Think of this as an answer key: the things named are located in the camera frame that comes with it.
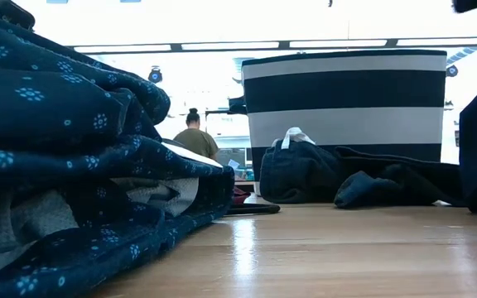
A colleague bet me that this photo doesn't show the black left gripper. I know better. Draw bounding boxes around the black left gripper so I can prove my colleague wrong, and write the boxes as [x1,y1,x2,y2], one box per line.
[0,1,36,31]

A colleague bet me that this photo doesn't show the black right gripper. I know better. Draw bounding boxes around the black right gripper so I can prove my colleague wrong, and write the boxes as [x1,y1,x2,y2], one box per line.
[452,0,477,14]

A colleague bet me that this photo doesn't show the dark navy garment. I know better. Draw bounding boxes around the dark navy garment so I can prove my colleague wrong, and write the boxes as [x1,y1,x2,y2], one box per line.
[258,67,477,219]

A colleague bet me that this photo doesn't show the maroon cloth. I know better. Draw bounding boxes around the maroon cloth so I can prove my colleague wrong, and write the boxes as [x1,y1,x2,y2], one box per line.
[232,186,253,206]

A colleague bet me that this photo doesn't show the navy dotted cloth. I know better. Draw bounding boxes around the navy dotted cloth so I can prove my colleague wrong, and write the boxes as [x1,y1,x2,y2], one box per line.
[0,8,237,298]

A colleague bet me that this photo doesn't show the navy white striped fabric bin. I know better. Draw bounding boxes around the navy white striped fabric bin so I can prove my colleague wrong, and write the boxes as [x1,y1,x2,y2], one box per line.
[228,49,449,197]

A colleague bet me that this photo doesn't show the black overhead beam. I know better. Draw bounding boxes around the black overhead beam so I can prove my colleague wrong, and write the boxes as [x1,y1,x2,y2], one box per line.
[67,36,477,55]

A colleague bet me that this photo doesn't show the grey knit cloth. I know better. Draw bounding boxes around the grey knit cloth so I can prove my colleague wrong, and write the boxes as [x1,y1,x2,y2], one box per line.
[0,176,200,275]

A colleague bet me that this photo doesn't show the person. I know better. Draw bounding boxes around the person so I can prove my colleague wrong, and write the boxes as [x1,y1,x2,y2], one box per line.
[172,107,221,163]

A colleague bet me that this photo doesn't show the background computer screen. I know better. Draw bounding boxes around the background computer screen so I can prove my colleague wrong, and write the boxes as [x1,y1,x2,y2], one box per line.
[217,147,253,181]

